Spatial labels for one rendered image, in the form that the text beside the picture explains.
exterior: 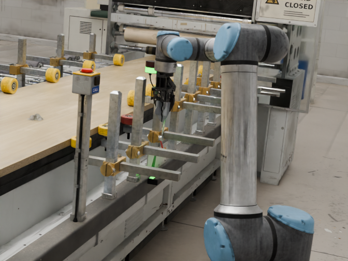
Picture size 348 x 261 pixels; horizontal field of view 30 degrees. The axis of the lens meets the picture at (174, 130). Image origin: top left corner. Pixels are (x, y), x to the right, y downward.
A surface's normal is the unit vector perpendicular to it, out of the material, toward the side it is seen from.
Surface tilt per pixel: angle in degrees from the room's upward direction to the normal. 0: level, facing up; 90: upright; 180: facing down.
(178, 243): 0
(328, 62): 90
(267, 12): 90
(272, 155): 90
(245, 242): 74
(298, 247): 90
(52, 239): 0
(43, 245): 0
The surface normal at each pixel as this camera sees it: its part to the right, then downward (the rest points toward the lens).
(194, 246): 0.09, -0.97
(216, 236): -0.94, 0.08
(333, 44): -0.32, 0.19
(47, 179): 0.94, 0.15
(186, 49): 0.24, 0.25
